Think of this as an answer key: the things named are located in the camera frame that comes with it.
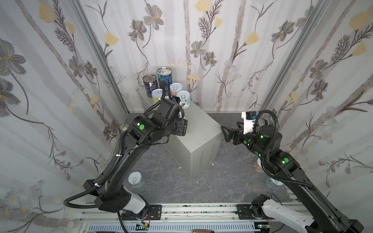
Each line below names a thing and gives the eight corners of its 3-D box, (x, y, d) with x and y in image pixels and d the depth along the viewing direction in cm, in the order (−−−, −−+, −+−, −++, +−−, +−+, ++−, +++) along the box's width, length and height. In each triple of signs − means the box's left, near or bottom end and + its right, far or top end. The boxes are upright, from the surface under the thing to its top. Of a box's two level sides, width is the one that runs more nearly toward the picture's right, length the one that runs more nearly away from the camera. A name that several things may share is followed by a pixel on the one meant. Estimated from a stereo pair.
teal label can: (129, 187, 84) (126, 184, 80) (132, 174, 89) (129, 171, 84) (142, 187, 84) (139, 184, 80) (145, 174, 89) (142, 171, 84)
